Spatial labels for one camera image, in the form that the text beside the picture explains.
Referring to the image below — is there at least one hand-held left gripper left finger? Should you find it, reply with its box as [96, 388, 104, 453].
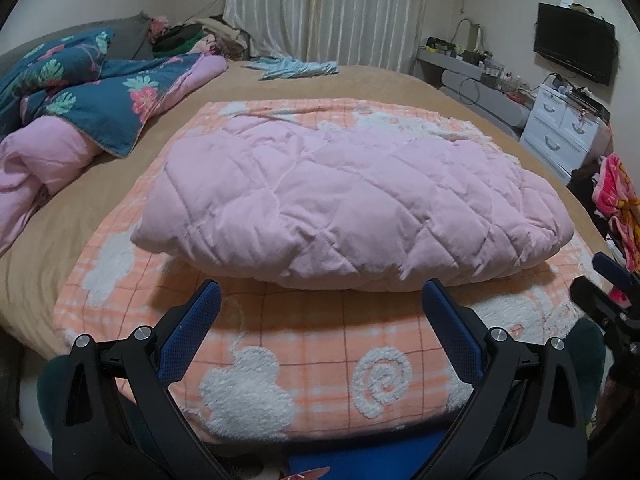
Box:
[52, 280, 222, 480]

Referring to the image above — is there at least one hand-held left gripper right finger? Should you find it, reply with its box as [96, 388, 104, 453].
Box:
[417, 280, 586, 480]

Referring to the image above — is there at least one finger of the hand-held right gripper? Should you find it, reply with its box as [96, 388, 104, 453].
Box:
[592, 252, 640, 303]
[571, 276, 633, 328]

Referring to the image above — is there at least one pink quilted jacket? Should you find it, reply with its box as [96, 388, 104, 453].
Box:
[130, 114, 575, 292]

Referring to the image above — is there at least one dark clothes heap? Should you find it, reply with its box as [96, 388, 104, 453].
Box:
[570, 165, 608, 198]

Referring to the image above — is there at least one pile of mixed clothes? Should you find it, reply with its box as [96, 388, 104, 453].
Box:
[150, 15, 251, 58]

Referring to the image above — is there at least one person's dark teal clothing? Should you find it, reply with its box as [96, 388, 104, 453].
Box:
[36, 317, 608, 480]

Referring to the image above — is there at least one pink printed towel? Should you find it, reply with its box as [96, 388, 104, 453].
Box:
[591, 154, 640, 273]

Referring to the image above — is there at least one orange plaid blanket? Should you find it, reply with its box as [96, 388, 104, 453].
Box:
[52, 99, 608, 443]

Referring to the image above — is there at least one person's blue garment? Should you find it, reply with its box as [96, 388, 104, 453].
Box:
[282, 427, 453, 480]

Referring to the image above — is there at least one white drawer cabinet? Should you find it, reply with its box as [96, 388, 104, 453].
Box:
[520, 83, 613, 183]

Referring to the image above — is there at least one bed with tan sheet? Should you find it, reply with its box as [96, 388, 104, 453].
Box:
[0, 57, 616, 361]

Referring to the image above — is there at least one clutter on drawer cabinet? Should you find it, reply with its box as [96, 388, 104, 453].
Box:
[542, 72, 613, 121]

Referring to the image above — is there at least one grey dressing table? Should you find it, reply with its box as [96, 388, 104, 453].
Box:
[416, 47, 536, 128]

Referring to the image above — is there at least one clutter of cosmetics bottles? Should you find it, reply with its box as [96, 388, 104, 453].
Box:
[425, 35, 536, 96]

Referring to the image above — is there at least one blue floral quilt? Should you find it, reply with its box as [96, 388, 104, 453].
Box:
[0, 29, 228, 256]

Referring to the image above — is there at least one oval table mirror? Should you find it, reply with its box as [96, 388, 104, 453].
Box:
[452, 17, 483, 53]

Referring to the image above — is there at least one light blue garment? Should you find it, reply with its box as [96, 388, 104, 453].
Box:
[242, 56, 340, 82]

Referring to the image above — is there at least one grey headboard cushion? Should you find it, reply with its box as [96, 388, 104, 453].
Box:
[0, 10, 156, 61]

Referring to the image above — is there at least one white curtain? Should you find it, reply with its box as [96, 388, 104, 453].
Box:
[222, 0, 431, 73]

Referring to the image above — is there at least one black wall television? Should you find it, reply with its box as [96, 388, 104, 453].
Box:
[532, 2, 617, 87]

